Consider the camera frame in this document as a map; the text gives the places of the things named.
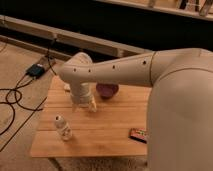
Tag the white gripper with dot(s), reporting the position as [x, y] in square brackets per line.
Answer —
[81, 96]

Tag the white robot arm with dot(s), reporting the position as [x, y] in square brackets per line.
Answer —
[180, 105]

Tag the purple ceramic bowl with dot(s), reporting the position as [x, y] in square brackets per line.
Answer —
[107, 90]

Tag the white sponge piece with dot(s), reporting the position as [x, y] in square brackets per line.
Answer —
[67, 87]

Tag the wooden table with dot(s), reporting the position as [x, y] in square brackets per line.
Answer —
[101, 133]

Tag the black power adapter box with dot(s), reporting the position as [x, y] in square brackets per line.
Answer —
[36, 71]

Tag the dark candy bar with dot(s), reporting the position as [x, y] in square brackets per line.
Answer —
[138, 134]

